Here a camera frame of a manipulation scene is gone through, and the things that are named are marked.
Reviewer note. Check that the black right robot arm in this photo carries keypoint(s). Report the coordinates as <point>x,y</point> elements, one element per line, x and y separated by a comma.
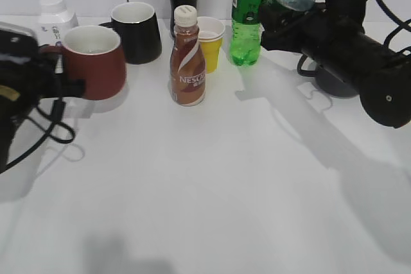
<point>339,46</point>

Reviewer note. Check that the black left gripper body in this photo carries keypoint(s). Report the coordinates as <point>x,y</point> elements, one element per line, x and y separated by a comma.
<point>27,80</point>

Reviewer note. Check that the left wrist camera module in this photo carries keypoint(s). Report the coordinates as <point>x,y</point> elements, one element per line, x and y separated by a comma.
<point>18,44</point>

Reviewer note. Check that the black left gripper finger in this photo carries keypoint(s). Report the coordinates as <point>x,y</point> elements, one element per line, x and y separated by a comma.
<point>70,88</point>

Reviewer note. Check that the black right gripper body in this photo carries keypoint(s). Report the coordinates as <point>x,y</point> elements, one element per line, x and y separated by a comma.
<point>282,28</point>

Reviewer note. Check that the yellow paper cup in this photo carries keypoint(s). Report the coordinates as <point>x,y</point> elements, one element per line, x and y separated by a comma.
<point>211,49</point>

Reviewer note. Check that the white paper cup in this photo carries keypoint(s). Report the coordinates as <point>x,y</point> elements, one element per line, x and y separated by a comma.
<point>211,29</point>

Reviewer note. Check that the white yogurt drink bottle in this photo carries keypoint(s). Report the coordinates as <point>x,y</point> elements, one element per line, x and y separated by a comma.
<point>54,21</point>

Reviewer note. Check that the red ceramic mug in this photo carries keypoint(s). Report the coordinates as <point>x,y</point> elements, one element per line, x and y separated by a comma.
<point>93,54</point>

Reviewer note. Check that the green soda bottle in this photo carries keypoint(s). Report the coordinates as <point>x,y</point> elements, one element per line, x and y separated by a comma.
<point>246,32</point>

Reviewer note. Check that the brown Nescafe coffee bottle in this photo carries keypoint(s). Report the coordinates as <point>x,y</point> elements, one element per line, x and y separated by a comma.
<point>187,62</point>

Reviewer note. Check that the dark grey ceramic mug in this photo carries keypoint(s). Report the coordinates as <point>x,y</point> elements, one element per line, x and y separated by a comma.
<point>330,81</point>

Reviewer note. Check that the black ceramic mug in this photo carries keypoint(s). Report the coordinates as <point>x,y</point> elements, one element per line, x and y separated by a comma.
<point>136,24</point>

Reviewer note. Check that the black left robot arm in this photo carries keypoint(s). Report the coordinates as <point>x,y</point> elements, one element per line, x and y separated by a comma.
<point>51,110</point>

